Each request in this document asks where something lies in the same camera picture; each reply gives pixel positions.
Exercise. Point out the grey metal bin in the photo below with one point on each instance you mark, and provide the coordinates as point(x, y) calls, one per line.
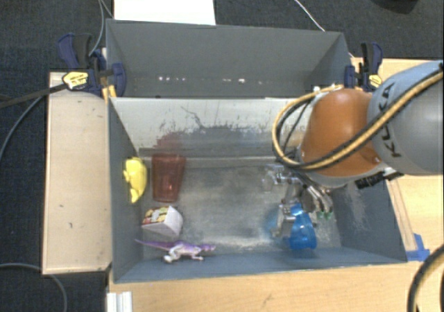
point(225, 186)

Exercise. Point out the yellow toy duck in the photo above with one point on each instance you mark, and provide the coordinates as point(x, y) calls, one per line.
point(136, 175)

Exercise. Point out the blue plastic cup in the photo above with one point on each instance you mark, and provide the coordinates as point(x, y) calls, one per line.
point(305, 234)

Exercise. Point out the red plastic cup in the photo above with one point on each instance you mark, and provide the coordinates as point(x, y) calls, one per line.
point(168, 179)

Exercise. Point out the purple toy dinosaur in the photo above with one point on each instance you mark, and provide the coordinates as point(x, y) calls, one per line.
point(184, 250)

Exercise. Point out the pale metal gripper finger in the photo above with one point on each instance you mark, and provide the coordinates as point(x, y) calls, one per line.
point(286, 223)

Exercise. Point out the white printed box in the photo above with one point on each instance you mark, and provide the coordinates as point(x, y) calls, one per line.
point(166, 222)

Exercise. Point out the black cylinder on white bracket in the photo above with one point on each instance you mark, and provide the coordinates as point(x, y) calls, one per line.
point(373, 180)

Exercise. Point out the pale wood board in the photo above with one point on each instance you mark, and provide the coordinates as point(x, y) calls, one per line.
point(76, 179)

